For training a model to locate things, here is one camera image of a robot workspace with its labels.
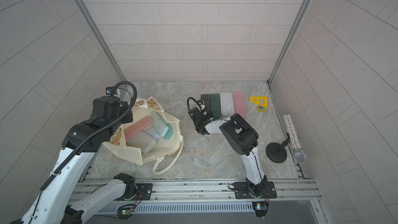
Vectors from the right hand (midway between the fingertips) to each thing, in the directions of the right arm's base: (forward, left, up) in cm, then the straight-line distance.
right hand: (204, 112), depth 101 cm
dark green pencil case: (+1, -8, +3) cm, 9 cm away
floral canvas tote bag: (-28, +19, +9) cm, 35 cm away
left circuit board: (-51, +35, +5) cm, 62 cm away
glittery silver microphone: (-38, -37, +22) cm, 57 cm away
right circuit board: (-52, -23, -1) cm, 57 cm away
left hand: (-15, +31, +32) cm, 47 cm away
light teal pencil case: (-16, +23, +11) cm, 30 cm away
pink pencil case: (+5, -25, 0) cm, 25 cm away
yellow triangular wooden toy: (+6, -40, +1) cm, 41 cm away
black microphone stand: (-30, -37, +2) cm, 47 cm away
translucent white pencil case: (-21, +31, +9) cm, 39 cm away
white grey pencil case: (0, -15, +3) cm, 16 cm away
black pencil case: (+9, -2, +3) cm, 10 cm away
